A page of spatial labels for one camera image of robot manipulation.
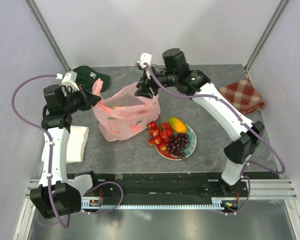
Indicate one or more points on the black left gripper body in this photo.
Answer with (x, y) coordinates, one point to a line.
(74, 102)

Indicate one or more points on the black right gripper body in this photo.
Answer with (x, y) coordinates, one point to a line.
(163, 79)

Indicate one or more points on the pink plastic bag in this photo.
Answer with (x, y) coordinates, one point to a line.
(130, 119)

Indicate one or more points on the red fake cherry bunch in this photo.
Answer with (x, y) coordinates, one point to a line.
(160, 134)

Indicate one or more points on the yellow fake mango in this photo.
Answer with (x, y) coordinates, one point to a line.
(178, 125)

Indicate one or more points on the dark red fake grape bunch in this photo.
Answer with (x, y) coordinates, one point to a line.
(177, 145)

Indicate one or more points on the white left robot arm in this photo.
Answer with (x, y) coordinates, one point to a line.
(55, 195)

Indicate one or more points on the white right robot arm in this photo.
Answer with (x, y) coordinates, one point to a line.
(195, 85)

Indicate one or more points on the dark green baseball cap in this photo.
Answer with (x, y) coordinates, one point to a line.
(87, 76)

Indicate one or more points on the white folded towel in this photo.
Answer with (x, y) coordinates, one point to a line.
(78, 137)

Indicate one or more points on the red and teal floral plate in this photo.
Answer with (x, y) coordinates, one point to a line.
(188, 148)

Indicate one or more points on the red plaid folded cloth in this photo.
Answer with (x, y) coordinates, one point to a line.
(243, 96)

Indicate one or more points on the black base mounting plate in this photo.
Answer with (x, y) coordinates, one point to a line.
(206, 185)

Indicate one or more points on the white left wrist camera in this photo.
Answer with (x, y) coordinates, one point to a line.
(68, 80)

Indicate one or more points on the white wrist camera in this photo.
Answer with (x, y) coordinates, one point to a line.
(68, 80)
(144, 62)

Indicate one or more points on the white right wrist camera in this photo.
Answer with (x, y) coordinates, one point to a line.
(144, 62)

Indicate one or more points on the left aluminium corner post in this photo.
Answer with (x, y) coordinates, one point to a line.
(33, 7)

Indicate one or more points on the aluminium corner post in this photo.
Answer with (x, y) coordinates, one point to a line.
(266, 34)
(33, 7)

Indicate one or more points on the right aluminium corner post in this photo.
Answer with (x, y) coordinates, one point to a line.
(266, 34)

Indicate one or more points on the aluminium frame rail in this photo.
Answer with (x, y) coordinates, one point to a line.
(258, 189)

